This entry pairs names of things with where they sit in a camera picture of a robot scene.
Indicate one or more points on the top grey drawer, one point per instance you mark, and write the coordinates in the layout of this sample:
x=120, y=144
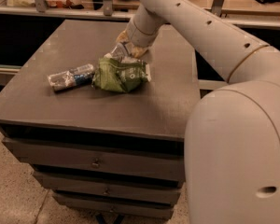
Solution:
x=97, y=159

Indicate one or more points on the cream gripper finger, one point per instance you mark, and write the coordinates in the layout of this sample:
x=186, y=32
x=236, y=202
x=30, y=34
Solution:
x=138, y=52
x=123, y=37

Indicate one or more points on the middle grey drawer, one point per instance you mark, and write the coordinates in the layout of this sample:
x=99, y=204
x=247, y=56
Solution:
x=108, y=188

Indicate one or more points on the clear plastic water bottle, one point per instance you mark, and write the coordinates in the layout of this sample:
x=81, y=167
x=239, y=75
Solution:
x=120, y=51

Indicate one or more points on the grey metal railing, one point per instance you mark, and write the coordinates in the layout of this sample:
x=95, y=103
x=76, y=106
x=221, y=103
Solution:
x=244, y=13

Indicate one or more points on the bottom grey drawer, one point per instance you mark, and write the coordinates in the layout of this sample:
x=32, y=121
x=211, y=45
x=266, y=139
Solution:
x=112, y=206

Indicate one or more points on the green chip bag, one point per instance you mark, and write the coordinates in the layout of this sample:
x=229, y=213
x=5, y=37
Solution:
x=123, y=77

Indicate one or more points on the grey drawer cabinet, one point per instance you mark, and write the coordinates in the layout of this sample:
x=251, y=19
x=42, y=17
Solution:
x=150, y=119

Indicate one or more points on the silver blue foil packet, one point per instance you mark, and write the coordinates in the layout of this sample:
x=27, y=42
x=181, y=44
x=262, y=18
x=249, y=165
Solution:
x=72, y=78

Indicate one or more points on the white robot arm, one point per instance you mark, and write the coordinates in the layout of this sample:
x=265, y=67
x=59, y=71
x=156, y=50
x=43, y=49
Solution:
x=232, y=138

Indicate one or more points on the grey drawer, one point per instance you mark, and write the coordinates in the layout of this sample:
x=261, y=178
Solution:
x=97, y=159
x=112, y=206
x=108, y=188

